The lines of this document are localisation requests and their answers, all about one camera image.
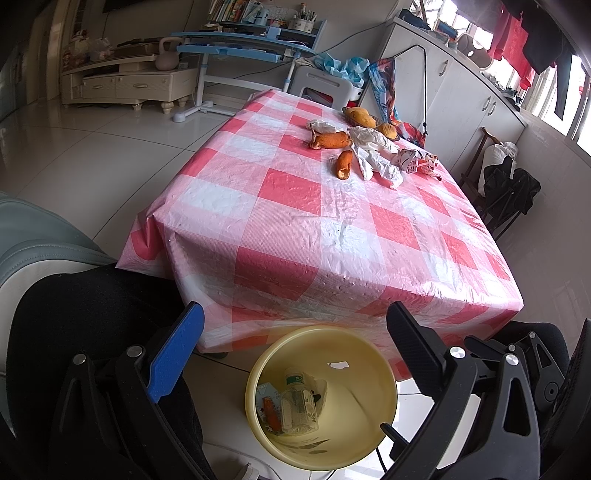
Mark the colourful printed bag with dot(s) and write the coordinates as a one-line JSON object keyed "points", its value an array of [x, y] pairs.
{"points": [[385, 87]]}

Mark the black hanging garment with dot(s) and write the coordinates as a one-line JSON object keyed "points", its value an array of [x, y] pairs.
{"points": [[545, 41]]}

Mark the red white snack wrapper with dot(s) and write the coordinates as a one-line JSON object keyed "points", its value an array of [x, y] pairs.
{"points": [[415, 161]]}

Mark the white cabinet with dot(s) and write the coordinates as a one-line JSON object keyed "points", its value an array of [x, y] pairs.
{"points": [[461, 92]]}

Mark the cream television cabinet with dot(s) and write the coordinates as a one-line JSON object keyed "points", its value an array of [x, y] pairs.
{"points": [[124, 83]]}

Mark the blue plastic bag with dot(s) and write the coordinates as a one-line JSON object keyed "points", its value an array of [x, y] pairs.
{"points": [[353, 64]]}

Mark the dark fruit plate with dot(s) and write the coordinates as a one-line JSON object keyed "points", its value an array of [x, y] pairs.
{"points": [[374, 128]]}

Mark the large white tissue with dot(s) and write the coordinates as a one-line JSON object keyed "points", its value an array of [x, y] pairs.
{"points": [[376, 157]]}

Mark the white plastic stool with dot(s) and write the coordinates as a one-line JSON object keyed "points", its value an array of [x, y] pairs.
{"points": [[323, 83]]}

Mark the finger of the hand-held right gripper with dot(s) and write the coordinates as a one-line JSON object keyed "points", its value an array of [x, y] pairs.
{"points": [[547, 369]]}

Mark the black television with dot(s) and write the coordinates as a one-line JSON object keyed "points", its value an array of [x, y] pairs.
{"points": [[120, 4]]}

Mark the large orange peel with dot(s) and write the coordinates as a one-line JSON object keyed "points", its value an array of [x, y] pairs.
{"points": [[328, 140]]}

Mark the white sack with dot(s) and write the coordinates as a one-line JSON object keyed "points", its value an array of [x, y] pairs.
{"points": [[496, 154]]}

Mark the blue study desk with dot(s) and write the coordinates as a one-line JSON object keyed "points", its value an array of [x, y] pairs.
{"points": [[231, 40]]}

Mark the small white tissue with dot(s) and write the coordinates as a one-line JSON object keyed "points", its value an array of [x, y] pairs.
{"points": [[322, 124]]}

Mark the grey round appliance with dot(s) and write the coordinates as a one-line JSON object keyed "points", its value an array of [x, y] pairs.
{"points": [[471, 46]]}

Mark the white plastic bag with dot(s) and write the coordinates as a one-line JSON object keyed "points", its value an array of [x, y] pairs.
{"points": [[90, 48]]}

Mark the red hanging garment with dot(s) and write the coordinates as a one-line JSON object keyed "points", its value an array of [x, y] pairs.
{"points": [[510, 37]]}

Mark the white pen holder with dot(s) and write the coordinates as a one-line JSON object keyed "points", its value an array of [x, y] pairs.
{"points": [[302, 24]]}

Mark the red checked tablecloth table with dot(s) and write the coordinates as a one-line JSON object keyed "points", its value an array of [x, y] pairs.
{"points": [[286, 258]]}

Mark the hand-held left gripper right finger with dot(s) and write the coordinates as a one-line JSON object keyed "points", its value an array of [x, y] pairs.
{"points": [[415, 344]]}

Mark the curled orange peel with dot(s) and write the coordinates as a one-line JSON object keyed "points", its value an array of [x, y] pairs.
{"points": [[344, 165]]}

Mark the person's right leg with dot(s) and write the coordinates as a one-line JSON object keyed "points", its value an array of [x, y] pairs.
{"points": [[512, 331]]}

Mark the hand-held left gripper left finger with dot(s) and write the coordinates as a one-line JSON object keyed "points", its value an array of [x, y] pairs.
{"points": [[178, 350]]}

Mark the round yellow mango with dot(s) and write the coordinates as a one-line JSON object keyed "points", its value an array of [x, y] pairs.
{"points": [[387, 130]]}

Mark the yellow plastic basin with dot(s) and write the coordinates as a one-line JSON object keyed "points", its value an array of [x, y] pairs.
{"points": [[360, 406]]}

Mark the clear plastic bottle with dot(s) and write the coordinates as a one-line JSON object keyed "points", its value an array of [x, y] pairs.
{"points": [[298, 401]]}

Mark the black jacket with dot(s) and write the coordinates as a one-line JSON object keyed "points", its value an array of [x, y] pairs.
{"points": [[512, 189]]}

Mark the long yellow mango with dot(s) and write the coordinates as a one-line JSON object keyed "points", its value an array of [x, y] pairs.
{"points": [[360, 116]]}

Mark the wooden chair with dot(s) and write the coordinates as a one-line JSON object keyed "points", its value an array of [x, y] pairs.
{"points": [[471, 170]]}

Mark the row of books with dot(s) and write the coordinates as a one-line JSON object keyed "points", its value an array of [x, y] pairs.
{"points": [[228, 9]]}

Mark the pink kettlebell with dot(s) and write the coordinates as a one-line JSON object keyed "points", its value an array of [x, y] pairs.
{"points": [[167, 60]]}

